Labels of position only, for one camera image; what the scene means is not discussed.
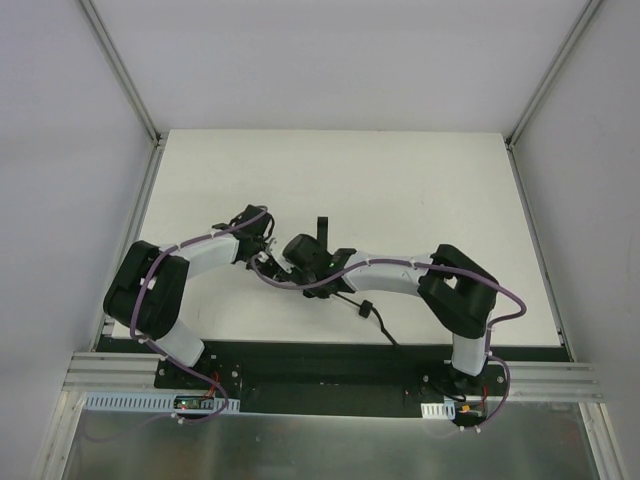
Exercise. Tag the black folding umbrella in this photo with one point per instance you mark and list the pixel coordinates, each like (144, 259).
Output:
(345, 295)

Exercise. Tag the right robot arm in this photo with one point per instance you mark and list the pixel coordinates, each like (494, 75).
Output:
(457, 291)

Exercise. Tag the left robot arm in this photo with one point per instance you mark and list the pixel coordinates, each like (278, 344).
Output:
(147, 290)

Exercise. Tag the right white cable duct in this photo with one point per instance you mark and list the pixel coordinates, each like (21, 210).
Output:
(438, 411)

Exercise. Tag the white cable duct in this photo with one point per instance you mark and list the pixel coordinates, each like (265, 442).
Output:
(159, 403)
(438, 411)

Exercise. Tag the aluminium cross rail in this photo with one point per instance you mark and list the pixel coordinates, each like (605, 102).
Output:
(568, 382)

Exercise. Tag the left white cable duct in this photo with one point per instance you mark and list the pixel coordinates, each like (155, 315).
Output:
(159, 403)

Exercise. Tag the left aluminium frame post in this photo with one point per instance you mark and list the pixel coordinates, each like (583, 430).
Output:
(118, 68)

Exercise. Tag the aluminium frame post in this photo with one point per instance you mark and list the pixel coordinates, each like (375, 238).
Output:
(118, 68)
(565, 50)

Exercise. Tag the right aluminium frame post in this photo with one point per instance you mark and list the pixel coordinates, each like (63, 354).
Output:
(565, 50)

